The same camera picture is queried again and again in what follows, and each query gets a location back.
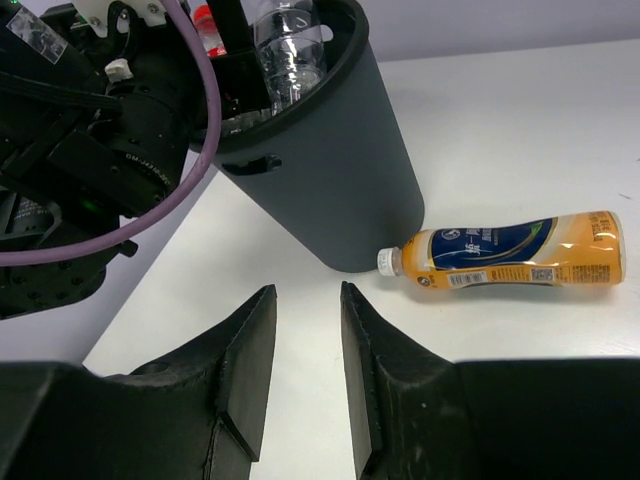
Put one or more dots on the clear unlabelled plastic bottle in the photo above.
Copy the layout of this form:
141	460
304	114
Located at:
288	40

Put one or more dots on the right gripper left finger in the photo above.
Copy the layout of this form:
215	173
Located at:
197	412

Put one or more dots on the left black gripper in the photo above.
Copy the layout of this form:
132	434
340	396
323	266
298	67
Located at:
101	123

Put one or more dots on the orange drink bottle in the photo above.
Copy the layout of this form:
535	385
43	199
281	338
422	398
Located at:
569	250

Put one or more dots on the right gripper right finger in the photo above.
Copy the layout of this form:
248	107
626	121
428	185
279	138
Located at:
416	415

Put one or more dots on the dark grey plastic bin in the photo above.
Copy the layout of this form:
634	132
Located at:
333	169

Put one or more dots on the red label clear bottle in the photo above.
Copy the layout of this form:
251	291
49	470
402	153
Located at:
208	32

